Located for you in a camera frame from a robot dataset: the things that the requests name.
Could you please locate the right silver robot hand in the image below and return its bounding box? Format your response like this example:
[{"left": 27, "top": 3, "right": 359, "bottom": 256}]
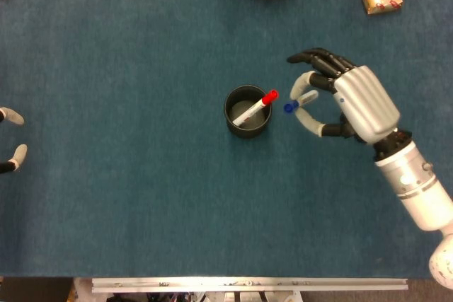
[{"left": 286, "top": 47, "right": 401, "bottom": 146}]

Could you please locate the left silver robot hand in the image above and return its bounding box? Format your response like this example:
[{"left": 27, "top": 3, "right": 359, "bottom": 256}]
[{"left": 0, "top": 106, "right": 28, "bottom": 175}]

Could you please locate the blue cap whiteboard marker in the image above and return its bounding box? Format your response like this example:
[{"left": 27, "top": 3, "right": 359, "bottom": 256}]
[{"left": 283, "top": 90, "right": 319, "bottom": 115}]

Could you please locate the red cap whiteboard marker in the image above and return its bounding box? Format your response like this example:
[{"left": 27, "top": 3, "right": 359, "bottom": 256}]
[{"left": 231, "top": 89, "right": 280, "bottom": 127}]

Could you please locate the black round pen cup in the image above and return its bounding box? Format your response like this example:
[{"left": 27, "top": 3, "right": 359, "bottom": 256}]
[{"left": 224, "top": 84, "right": 273, "bottom": 139}]

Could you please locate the blue felt table mat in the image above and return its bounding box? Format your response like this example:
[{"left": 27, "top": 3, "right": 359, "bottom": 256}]
[{"left": 0, "top": 0, "right": 453, "bottom": 279}]

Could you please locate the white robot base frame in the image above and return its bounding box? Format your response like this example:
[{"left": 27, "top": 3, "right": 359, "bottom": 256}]
[{"left": 72, "top": 278, "right": 305, "bottom": 302}]

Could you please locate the aluminium profile rail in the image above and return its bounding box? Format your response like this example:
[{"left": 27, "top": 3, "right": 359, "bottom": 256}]
[{"left": 91, "top": 277, "right": 409, "bottom": 294}]

